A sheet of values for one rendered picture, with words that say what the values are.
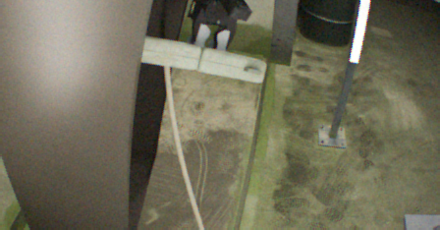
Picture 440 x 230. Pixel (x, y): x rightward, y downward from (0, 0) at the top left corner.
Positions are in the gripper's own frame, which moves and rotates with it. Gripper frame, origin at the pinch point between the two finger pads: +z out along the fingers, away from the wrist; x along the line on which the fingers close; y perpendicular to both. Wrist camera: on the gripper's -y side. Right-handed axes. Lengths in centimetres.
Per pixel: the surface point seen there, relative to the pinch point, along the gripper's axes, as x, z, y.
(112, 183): 16.9, 25.6, -5.9
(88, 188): 21.0, 30.0, -1.3
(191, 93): -79, 38, 153
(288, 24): -142, -29, 150
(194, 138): -68, 56, 115
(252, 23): -122, -21, 168
